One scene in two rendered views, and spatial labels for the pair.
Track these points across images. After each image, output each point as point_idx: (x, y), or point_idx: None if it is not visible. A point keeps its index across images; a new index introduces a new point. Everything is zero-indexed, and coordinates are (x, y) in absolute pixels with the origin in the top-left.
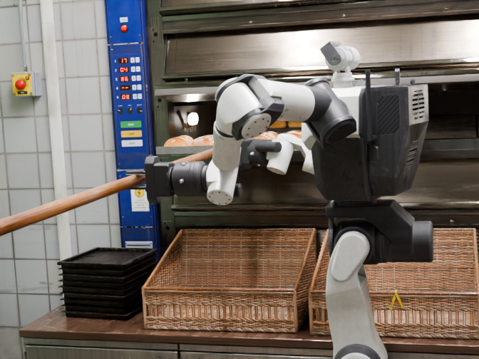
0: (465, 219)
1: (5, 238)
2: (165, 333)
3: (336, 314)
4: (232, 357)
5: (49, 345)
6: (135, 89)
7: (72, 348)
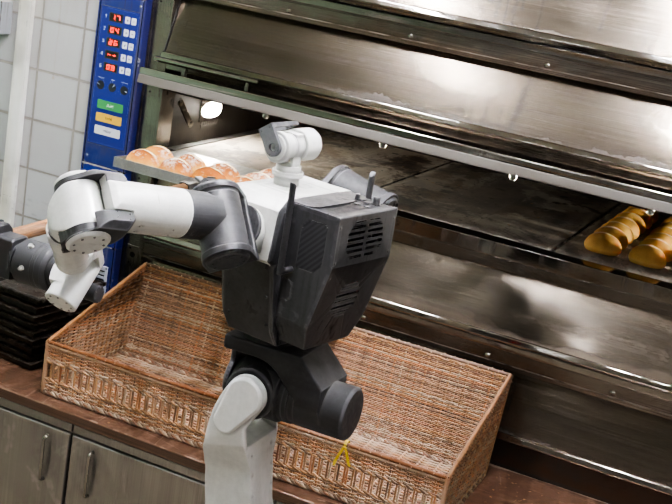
0: (505, 357)
1: None
2: (60, 405)
3: (214, 468)
4: (132, 462)
5: None
6: (123, 60)
7: None
